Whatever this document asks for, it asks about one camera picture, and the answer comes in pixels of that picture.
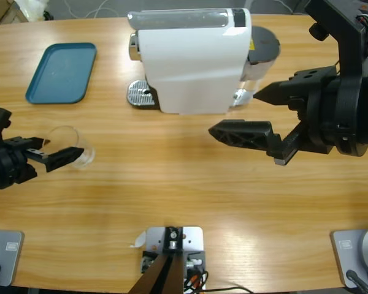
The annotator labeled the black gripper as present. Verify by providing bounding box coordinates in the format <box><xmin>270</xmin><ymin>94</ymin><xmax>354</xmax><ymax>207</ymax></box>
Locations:
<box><xmin>207</xmin><ymin>66</ymin><xmax>368</xmax><ymax>167</ymax></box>
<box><xmin>0</xmin><ymin>136</ymin><xmax>86</xmax><ymax>194</ymax></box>

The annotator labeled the clear glass cup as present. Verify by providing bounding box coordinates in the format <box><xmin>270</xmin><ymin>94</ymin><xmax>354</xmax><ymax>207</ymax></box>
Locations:
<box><xmin>42</xmin><ymin>125</ymin><xmax>96</xmax><ymax>169</ymax></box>

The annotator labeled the white capsule coffee machine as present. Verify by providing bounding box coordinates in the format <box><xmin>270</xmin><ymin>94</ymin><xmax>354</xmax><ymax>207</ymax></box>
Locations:
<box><xmin>127</xmin><ymin>7</ymin><xmax>253</xmax><ymax>116</ymax></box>

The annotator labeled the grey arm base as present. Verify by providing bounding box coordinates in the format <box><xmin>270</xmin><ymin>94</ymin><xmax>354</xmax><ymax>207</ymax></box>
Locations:
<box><xmin>0</xmin><ymin>228</ymin><xmax>25</xmax><ymax>288</ymax></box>
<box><xmin>330</xmin><ymin>225</ymin><xmax>368</xmax><ymax>289</ymax></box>

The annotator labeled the water tank with dark lid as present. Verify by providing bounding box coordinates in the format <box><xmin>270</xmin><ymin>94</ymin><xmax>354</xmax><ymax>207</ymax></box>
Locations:
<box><xmin>232</xmin><ymin>26</ymin><xmax>282</xmax><ymax>108</ymax></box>

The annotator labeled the teal plastic tray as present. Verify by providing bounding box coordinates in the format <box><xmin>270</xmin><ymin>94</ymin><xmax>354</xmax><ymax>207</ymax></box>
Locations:
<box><xmin>25</xmin><ymin>42</ymin><xmax>98</xmax><ymax>105</ymax></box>

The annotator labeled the white paper tag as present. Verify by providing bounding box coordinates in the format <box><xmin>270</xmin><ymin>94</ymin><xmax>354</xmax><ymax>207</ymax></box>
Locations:
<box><xmin>128</xmin><ymin>231</ymin><xmax>147</xmax><ymax>249</ymax></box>

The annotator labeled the white plastic bag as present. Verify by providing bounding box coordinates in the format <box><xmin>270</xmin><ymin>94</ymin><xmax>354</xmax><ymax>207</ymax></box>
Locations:
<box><xmin>13</xmin><ymin>0</ymin><xmax>50</xmax><ymax>22</ymax></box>

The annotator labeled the brown cardboard box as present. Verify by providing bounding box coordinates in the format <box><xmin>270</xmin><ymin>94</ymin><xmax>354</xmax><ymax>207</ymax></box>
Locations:
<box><xmin>0</xmin><ymin>0</ymin><xmax>29</xmax><ymax>27</ymax></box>

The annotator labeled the white cable on floor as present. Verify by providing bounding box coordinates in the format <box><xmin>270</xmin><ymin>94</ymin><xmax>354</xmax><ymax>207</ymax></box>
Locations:
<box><xmin>61</xmin><ymin>0</ymin><xmax>130</xmax><ymax>20</ymax></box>

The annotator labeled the white block with dark post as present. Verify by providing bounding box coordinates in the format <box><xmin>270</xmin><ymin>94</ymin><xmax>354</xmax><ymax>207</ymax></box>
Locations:
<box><xmin>130</xmin><ymin>225</ymin><xmax>207</xmax><ymax>294</ymax></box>

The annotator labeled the black cable at white block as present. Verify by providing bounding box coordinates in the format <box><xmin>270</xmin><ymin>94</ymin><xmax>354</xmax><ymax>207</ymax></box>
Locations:
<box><xmin>183</xmin><ymin>269</ymin><xmax>253</xmax><ymax>294</ymax></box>

